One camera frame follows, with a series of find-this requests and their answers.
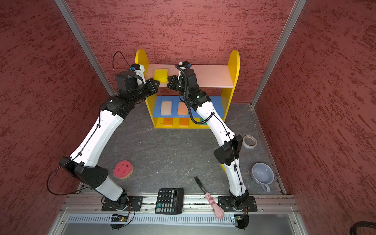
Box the white tape roll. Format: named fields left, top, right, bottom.
left=242, top=135, right=258, bottom=149

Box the yellow shelf unit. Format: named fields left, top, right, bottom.
left=135, top=49, right=240, bottom=129

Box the grey blue mug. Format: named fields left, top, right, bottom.
left=251, top=163, right=275, bottom=193

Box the perforated cable duct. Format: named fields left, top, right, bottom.
left=66, top=213, right=235, bottom=227

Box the pale pink sponge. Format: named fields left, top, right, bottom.
left=160, top=101, right=172, bottom=116

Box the black cable corner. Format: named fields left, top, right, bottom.
left=349, top=221, right=376, bottom=235

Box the pink round smiley sponge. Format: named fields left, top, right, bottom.
left=113, top=160, right=134, bottom=179

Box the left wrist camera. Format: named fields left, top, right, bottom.
left=130, top=63, right=146, bottom=83

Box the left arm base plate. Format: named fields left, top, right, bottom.
left=101, top=196, right=144, bottom=212

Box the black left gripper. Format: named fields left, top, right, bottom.
left=130, top=78, right=160, bottom=104

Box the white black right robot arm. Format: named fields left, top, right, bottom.
left=167, top=65, right=249, bottom=211

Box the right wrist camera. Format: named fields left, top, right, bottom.
left=178, top=61, right=192, bottom=70

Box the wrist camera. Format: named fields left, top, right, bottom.
left=130, top=63, right=146, bottom=83
left=178, top=61, right=192, bottom=70

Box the yellow orange scrub sponge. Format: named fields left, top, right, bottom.
left=163, top=117, right=174, bottom=127

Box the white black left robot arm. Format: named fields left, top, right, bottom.
left=59, top=70, right=160, bottom=211

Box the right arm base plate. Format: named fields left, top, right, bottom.
left=217, top=196, right=258, bottom=212

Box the black calculator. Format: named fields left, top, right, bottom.
left=155, top=188, right=184, bottom=215

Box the peach orange sponge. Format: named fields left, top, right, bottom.
left=177, top=102, right=189, bottom=116

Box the pink handled black brush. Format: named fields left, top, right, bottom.
left=194, top=176, right=224, bottom=219

